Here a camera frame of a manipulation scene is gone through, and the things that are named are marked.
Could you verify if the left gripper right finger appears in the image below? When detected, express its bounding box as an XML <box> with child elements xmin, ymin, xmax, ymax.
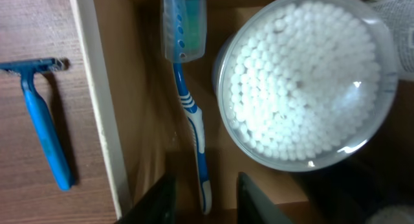
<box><xmin>237</xmin><ymin>172</ymin><xmax>293</xmax><ymax>224</ymax></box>

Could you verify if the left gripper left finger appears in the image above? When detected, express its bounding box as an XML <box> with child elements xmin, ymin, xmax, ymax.
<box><xmin>116</xmin><ymin>174</ymin><xmax>177</xmax><ymax>224</ymax></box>

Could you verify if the cotton swab jar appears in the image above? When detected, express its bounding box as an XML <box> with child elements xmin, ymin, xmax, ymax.
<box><xmin>213</xmin><ymin>0</ymin><xmax>398</xmax><ymax>172</ymax></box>

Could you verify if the blue disposable razor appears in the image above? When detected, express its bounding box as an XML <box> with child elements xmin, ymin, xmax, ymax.
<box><xmin>1</xmin><ymin>58</ymin><xmax>75</xmax><ymax>191</ymax></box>

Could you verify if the blue white toothbrush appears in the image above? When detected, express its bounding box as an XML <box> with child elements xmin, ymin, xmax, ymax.
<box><xmin>161</xmin><ymin>0</ymin><xmax>212</xmax><ymax>215</ymax></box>

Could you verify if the white cream tube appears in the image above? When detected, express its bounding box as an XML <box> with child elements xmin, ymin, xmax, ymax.
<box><xmin>366</xmin><ymin>0</ymin><xmax>413</xmax><ymax>82</ymax></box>

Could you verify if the clear spray bottle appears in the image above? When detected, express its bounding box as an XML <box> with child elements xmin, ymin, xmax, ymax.
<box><xmin>365</xmin><ymin>205</ymin><xmax>413</xmax><ymax>224</ymax></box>

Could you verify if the white cardboard box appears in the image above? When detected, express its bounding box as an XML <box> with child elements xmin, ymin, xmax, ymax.
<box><xmin>67</xmin><ymin>0</ymin><xmax>414</xmax><ymax>224</ymax></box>

